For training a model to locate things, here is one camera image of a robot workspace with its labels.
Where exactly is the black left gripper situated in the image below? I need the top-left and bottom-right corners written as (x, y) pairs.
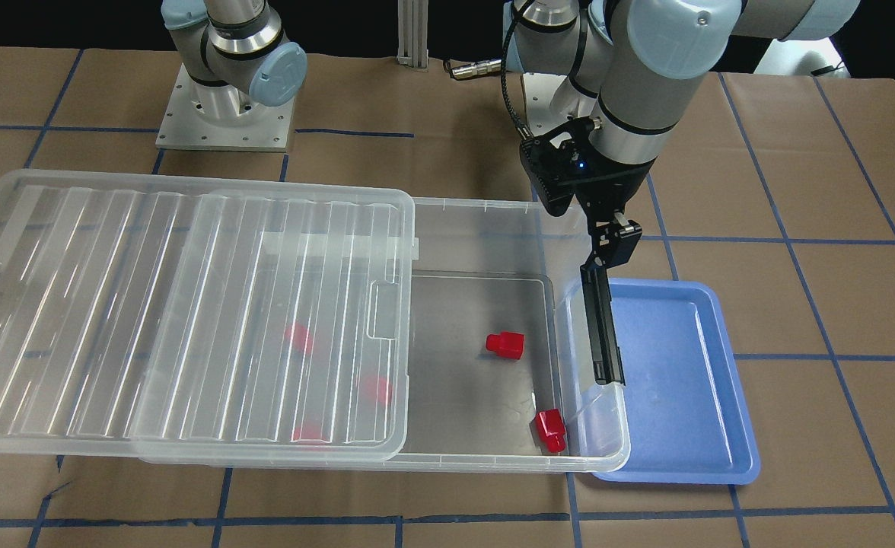
top-left (520, 122), bottom-right (654, 268)

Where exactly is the red block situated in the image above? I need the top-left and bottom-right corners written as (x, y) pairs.
top-left (283, 323), bottom-right (314, 356)
top-left (290, 423), bottom-right (329, 447)
top-left (359, 375), bottom-right (395, 408)
top-left (533, 408), bottom-right (567, 454)
top-left (486, 332), bottom-right (525, 361)

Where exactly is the clear plastic box lid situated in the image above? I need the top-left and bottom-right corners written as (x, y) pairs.
top-left (0, 169), bottom-right (417, 467)

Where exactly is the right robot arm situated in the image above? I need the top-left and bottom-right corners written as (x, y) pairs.
top-left (160, 1), bottom-right (308, 107)

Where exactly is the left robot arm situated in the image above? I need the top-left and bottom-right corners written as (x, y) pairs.
top-left (501, 1), bottom-right (858, 271)

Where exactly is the clear plastic storage box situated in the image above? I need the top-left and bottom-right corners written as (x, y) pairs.
top-left (0, 196), bottom-right (631, 474)

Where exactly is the blue plastic tray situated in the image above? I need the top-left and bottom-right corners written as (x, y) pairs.
top-left (566, 279), bottom-right (761, 485)

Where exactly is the aluminium frame post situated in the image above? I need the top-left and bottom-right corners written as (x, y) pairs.
top-left (396, 0), bottom-right (429, 72)

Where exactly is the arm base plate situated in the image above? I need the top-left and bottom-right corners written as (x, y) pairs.
top-left (155, 65), bottom-right (297, 153)

